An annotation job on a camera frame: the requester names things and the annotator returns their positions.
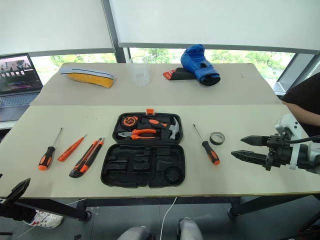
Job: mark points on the black table leg frame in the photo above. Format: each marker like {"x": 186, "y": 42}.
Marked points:
{"x": 57, "y": 208}

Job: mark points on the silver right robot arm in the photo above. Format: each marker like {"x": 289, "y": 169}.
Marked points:
{"x": 311, "y": 156}

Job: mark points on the person in black shirt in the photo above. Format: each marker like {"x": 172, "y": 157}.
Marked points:
{"x": 307, "y": 90}

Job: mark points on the open laptop computer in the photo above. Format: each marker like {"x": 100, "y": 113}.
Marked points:
{"x": 17, "y": 82}

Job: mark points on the grey rounded shape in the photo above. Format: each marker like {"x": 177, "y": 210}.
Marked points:
{"x": 135, "y": 233}
{"x": 191, "y": 230}

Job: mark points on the black orange utility knife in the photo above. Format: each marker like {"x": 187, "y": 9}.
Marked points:
{"x": 86, "y": 160}

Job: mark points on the black electrical tape roll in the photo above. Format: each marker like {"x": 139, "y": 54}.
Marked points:
{"x": 217, "y": 140}

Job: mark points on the yellow grey boat-shaped case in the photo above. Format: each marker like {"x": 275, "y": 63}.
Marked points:
{"x": 92, "y": 78}

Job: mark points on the light-coloured sneaker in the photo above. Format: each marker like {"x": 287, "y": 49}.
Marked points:
{"x": 47, "y": 220}

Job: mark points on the dark grey window pillar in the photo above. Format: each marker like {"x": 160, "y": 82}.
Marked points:
{"x": 116, "y": 32}

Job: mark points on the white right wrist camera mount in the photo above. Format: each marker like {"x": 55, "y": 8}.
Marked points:
{"x": 287, "y": 123}

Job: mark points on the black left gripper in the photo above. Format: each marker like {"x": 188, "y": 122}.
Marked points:
{"x": 15, "y": 212}

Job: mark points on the black tool case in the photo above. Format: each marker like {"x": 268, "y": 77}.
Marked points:
{"x": 142, "y": 162}

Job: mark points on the white roller blind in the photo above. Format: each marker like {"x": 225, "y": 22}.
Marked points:
{"x": 50, "y": 25}
{"x": 212, "y": 22}

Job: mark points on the blue boxing glove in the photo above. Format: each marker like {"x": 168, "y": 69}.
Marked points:
{"x": 200, "y": 65}

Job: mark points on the orange tester pen screwdriver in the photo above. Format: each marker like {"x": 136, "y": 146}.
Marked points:
{"x": 68, "y": 151}

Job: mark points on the clear plastic measuring cup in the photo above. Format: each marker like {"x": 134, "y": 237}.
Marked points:
{"x": 141, "y": 75}

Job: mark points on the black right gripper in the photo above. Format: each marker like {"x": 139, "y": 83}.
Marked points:
{"x": 280, "y": 152}

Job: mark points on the person's bare forearm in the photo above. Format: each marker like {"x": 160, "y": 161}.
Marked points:
{"x": 305, "y": 112}

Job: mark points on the orange black tape measure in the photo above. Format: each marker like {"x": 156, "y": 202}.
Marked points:
{"x": 130, "y": 121}

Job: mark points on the red black wrap package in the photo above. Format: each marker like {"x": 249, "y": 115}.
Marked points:
{"x": 180, "y": 75}

